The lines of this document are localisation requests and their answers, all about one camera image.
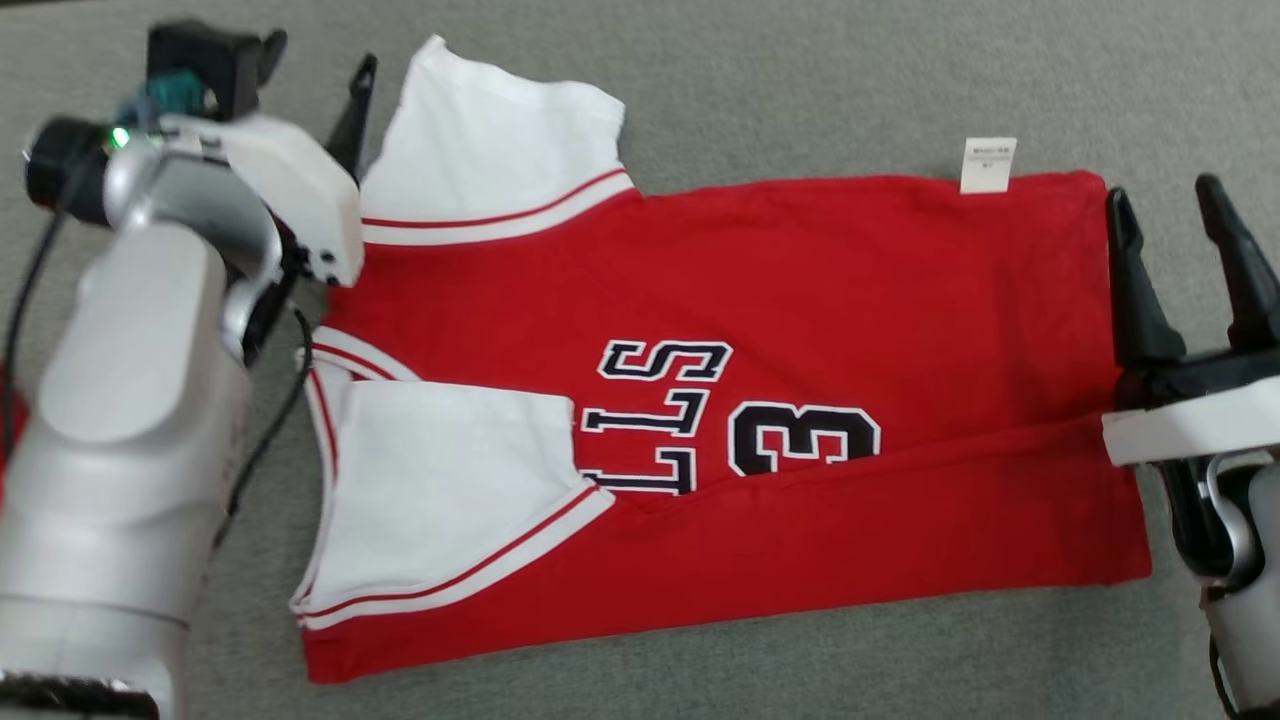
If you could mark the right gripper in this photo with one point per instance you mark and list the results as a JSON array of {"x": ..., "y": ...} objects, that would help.
[{"x": 1200, "y": 420}]

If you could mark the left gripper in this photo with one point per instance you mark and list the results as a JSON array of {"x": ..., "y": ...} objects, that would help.
[{"x": 300, "y": 190}]

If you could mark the red basketball jersey white sleeves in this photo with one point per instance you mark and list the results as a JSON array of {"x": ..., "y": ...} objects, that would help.
[{"x": 800, "y": 270}]

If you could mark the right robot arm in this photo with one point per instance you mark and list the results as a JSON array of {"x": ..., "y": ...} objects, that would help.
[{"x": 1250, "y": 620}]

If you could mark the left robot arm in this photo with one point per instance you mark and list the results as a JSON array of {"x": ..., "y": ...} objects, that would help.
[{"x": 130, "y": 420}]

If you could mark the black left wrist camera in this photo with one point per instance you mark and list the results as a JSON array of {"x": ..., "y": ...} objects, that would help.
[{"x": 200, "y": 50}]

